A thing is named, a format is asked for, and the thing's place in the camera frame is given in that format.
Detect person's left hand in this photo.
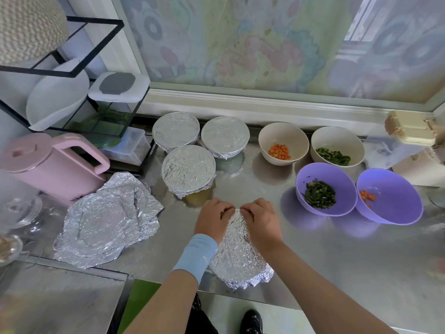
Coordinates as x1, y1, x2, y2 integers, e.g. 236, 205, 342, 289
194, 198, 236, 245

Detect person's right hand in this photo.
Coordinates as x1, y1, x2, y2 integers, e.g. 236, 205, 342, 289
240, 198, 286, 255

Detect foil-covered bowl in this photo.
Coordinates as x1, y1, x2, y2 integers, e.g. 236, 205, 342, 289
201, 116, 251, 160
152, 111, 201, 152
209, 208, 275, 291
161, 144, 217, 199

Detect purple bowl chopped greens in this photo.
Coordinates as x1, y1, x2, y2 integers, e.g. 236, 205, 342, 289
295, 162, 358, 217

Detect white bowl carrot pieces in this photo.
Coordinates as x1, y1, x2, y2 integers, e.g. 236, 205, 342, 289
258, 122, 310, 166

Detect stack of aluminium foil sheets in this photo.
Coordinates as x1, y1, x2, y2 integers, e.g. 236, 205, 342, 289
53, 172, 165, 269

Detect beige bowl with greens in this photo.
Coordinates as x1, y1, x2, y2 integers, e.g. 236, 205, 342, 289
310, 126, 366, 169

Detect purple bowl carrot pieces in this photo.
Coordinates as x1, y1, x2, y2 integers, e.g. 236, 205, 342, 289
355, 168, 424, 226

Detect person's left forearm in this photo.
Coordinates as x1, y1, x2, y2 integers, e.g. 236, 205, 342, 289
124, 269, 200, 334

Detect person's right forearm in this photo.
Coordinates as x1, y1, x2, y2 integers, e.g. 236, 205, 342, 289
267, 243, 397, 334

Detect stainless steel countertop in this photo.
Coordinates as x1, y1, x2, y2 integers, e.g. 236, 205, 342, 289
0, 122, 445, 334

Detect light blue wristband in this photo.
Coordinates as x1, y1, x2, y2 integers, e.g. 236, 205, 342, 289
172, 233, 218, 284

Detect black right shoe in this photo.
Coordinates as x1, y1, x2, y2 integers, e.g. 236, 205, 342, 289
240, 308, 265, 334

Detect black trousers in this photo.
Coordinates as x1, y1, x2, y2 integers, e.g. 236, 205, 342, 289
184, 294, 220, 334

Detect green floor mat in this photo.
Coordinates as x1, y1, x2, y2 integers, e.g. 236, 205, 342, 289
117, 279, 162, 334

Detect clear plastic box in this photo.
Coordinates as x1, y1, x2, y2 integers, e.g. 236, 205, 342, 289
101, 126, 151, 166

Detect pink electric kettle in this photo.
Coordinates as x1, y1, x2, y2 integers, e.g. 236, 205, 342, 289
0, 133, 111, 203

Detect cream organiser tray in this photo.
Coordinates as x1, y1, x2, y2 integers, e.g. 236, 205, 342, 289
393, 144, 445, 188

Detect window with cartoon film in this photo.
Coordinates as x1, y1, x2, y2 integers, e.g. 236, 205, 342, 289
70, 0, 445, 133

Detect clear glass jar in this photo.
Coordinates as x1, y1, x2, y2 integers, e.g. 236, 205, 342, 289
0, 194, 44, 230

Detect white plate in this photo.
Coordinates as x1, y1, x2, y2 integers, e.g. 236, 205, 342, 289
25, 58, 90, 132

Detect black metal rack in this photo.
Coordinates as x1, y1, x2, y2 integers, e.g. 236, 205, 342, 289
0, 16, 150, 147

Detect woven rope basket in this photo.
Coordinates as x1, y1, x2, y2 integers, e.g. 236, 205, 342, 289
0, 0, 70, 65

